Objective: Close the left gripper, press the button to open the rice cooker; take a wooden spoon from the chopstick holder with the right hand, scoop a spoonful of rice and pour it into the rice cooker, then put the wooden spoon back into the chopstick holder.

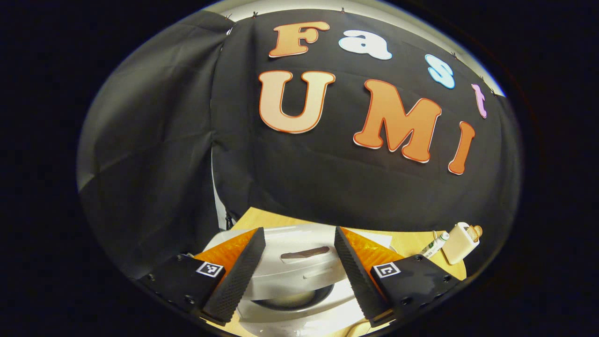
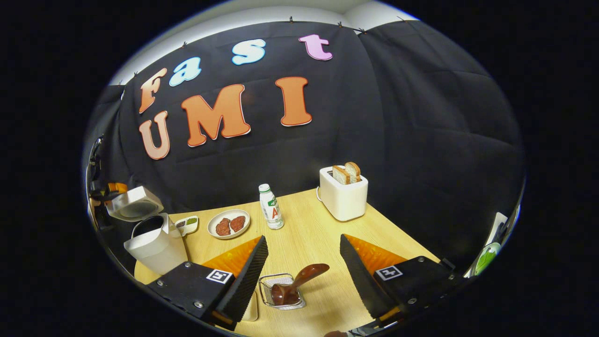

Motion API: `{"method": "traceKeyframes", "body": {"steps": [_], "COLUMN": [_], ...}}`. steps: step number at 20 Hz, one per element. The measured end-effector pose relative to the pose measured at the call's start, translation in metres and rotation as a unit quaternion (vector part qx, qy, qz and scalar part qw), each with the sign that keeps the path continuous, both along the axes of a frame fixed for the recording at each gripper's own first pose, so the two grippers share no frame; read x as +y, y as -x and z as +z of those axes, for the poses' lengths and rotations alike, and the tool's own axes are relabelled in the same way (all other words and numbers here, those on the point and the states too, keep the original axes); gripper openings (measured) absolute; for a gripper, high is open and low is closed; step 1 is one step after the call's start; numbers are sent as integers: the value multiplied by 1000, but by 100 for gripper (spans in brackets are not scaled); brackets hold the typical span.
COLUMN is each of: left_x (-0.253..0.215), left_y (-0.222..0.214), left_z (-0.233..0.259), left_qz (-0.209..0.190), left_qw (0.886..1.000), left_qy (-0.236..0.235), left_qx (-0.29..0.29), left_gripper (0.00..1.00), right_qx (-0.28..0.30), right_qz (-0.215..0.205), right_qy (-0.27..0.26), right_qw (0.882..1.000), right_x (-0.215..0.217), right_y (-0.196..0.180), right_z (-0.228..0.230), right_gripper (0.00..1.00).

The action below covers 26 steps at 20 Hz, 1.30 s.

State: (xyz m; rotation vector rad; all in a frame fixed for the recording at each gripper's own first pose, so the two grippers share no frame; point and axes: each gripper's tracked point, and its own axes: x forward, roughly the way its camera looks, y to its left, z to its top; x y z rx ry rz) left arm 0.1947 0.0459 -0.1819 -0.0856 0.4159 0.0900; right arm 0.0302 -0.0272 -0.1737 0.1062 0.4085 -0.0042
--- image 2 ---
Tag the brown wooden spoon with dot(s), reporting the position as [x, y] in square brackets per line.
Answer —
[304, 276]

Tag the white toaster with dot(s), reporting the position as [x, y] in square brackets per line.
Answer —
[344, 201]

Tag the brown meat piece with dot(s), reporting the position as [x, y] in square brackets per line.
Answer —
[237, 223]
[222, 227]

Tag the white drink bottle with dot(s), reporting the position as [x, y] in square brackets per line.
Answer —
[271, 210]

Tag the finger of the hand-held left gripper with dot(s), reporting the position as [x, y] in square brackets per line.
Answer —
[117, 188]

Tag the white rice cooker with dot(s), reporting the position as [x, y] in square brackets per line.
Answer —
[157, 248]

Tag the white board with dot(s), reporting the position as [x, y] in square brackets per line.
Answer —
[497, 227]

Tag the white round plate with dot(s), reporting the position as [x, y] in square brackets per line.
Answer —
[213, 230]

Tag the black backdrop cloth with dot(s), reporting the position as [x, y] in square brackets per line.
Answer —
[421, 140]

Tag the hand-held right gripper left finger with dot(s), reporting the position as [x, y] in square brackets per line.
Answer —
[243, 281]

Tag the white divided grain dish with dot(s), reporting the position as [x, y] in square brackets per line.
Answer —
[187, 226]

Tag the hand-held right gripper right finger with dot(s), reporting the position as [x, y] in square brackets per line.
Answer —
[362, 281]

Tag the toast bread slice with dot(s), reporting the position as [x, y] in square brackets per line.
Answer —
[340, 175]
[354, 171]

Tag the green round object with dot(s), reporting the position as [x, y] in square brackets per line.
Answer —
[487, 260]

